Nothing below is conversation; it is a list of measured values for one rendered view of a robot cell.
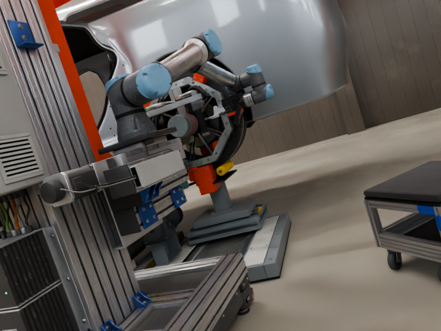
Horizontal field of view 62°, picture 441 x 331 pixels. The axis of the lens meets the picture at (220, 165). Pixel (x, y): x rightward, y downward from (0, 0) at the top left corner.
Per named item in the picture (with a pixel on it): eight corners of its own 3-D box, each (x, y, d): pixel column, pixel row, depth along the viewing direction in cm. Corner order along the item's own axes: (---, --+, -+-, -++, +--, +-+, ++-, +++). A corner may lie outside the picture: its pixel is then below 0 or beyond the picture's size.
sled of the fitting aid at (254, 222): (268, 213, 262) (264, 200, 262) (261, 230, 228) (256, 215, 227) (205, 228, 277) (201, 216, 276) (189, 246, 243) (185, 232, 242)
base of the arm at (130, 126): (143, 134, 130) (134, 107, 129) (110, 146, 136) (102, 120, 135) (164, 129, 144) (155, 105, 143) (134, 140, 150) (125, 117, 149)
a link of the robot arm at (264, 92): (270, 81, 192) (275, 96, 193) (251, 88, 195) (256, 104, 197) (268, 81, 185) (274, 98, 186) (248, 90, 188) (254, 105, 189)
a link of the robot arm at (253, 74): (236, 71, 190) (244, 91, 192) (254, 64, 183) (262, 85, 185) (244, 69, 196) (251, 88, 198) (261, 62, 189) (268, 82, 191)
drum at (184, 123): (203, 131, 232) (195, 110, 230) (191, 134, 211) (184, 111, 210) (183, 138, 236) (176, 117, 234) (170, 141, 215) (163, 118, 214)
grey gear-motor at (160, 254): (199, 239, 254) (184, 191, 251) (178, 264, 214) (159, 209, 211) (176, 244, 259) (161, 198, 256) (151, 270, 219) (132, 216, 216)
